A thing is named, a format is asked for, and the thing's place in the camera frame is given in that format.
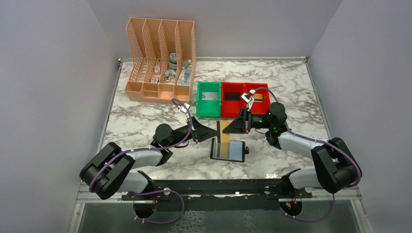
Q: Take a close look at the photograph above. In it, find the black leather card holder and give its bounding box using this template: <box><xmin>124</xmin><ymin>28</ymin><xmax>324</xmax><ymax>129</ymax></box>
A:
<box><xmin>210</xmin><ymin>138</ymin><xmax>249</xmax><ymax>163</ymax></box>

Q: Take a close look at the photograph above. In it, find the silver card in green bin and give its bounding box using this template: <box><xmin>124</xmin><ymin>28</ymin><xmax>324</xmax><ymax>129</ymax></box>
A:
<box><xmin>201</xmin><ymin>92</ymin><xmax>220</xmax><ymax>101</ymax></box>

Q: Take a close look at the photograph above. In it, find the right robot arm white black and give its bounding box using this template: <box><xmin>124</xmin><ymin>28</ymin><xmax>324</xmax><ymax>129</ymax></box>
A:
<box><xmin>223</xmin><ymin>102</ymin><xmax>362</xmax><ymax>198</ymax></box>

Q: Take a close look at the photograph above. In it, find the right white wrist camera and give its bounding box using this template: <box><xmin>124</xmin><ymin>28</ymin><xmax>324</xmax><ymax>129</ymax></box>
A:
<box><xmin>240</xmin><ymin>89</ymin><xmax>256</xmax><ymax>111</ymax></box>

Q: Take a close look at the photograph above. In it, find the peach plastic file organizer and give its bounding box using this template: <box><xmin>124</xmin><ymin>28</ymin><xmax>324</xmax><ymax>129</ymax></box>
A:
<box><xmin>125</xmin><ymin>17</ymin><xmax>197</xmax><ymax>103</ymax></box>

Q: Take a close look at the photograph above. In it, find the gold card in red bin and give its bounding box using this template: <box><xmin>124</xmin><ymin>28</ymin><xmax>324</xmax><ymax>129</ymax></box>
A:
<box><xmin>253</xmin><ymin>93</ymin><xmax>264</xmax><ymax>102</ymax></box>

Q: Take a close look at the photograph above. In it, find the round grey tin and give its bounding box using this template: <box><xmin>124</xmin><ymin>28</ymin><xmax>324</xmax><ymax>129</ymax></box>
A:
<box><xmin>169</xmin><ymin>52</ymin><xmax>177</xmax><ymax>70</ymax></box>

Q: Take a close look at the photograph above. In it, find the blue packaged item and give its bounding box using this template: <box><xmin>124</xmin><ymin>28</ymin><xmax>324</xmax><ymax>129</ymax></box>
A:
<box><xmin>177</xmin><ymin>60</ymin><xmax>192</xmax><ymax>85</ymax></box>

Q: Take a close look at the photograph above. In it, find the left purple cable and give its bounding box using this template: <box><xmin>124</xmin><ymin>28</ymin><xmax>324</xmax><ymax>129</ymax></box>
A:
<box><xmin>88</xmin><ymin>98</ymin><xmax>194</xmax><ymax>225</ymax></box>

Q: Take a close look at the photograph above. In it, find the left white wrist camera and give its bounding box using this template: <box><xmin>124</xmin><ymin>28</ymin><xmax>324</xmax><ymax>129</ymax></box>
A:
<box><xmin>179</xmin><ymin>102</ymin><xmax>190</xmax><ymax>116</ymax></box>

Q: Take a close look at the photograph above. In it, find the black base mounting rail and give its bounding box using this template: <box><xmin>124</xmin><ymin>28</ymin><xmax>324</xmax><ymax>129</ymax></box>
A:
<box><xmin>121</xmin><ymin>179</ymin><xmax>312</xmax><ymax>212</ymax></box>

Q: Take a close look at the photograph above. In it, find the green plastic bin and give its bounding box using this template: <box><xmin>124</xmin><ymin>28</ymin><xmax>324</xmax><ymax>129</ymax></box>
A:
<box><xmin>196</xmin><ymin>81</ymin><xmax>222</xmax><ymax>118</ymax></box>

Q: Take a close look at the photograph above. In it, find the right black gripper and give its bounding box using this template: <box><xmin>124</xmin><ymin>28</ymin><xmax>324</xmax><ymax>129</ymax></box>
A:
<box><xmin>223</xmin><ymin>107</ymin><xmax>273</xmax><ymax>134</ymax></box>

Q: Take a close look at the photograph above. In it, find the black card in red bin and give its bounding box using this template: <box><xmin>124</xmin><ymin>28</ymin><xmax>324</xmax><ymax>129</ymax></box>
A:
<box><xmin>223</xmin><ymin>92</ymin><xmax>241</xmax><ymax>101</ymax></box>

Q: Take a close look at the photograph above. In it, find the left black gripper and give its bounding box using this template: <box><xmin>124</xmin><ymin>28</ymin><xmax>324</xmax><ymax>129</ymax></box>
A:
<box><xmin>167</xmin><ymin>116</ymin><xmax>220</xmax><ymax>148</ymax></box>

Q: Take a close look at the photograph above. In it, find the light blue card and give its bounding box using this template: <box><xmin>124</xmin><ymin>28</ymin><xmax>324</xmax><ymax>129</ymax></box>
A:
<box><xmin>228</xmin><ymin>140</ymin><xmax>243</xmax><ymax>162</ymax></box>

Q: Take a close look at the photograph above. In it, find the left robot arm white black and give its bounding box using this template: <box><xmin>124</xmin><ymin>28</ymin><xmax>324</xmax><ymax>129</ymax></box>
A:
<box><xmin>79</xmin><ymin>117</ymin><xmax>219</xmax><ymax>200</ymax></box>

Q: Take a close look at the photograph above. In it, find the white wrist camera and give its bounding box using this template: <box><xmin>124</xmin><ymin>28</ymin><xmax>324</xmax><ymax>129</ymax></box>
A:
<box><xmin>179</xmin><ymin>102</ymin><xmax>190</xmax><ymax>116</ymax></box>
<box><xmin>240</xmin><ymin>89</ymin><xmax>256</xmax><ymax>111</ymax></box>

